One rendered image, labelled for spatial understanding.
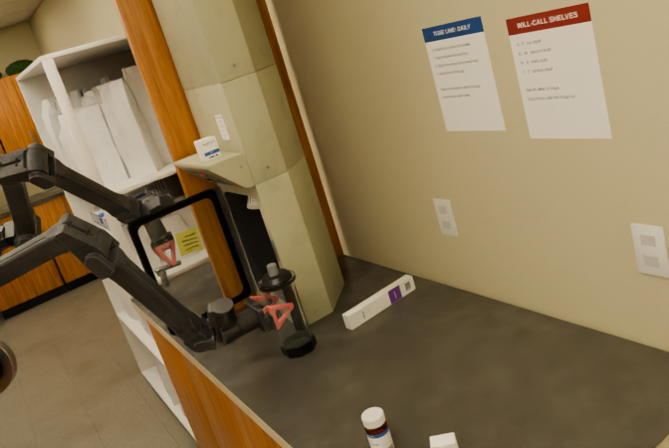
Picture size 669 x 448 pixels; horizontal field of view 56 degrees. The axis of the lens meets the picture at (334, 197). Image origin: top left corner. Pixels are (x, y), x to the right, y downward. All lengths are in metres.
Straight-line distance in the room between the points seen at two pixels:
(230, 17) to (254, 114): 0.27
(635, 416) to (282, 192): 1.06
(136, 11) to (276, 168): 0.67
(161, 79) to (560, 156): 1.24
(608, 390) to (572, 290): 0.31
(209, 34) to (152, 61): 0.38
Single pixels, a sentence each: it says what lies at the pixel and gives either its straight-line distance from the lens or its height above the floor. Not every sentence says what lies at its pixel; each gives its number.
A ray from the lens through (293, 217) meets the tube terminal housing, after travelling 1.87.
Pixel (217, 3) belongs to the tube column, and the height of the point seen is 1.91.
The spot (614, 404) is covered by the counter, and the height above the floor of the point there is 0.94.
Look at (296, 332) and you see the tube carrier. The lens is 1.78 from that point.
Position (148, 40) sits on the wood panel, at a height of 1.89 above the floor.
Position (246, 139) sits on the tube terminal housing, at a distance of 1.79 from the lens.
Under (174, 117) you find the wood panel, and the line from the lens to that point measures 2.10.
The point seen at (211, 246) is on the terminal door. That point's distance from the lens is 2.10.
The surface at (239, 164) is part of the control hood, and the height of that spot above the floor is 1.48.
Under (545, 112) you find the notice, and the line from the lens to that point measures 1.47.
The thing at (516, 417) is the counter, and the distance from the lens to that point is 1.39.
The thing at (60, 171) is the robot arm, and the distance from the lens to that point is 1.87.
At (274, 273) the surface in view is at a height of 1.19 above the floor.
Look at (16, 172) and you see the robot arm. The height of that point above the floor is 1.65.
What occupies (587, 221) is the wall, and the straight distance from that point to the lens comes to 1.51.
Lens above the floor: 1.79
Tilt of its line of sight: 15 degrees down
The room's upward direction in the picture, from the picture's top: 17 degrees counter-clockwise
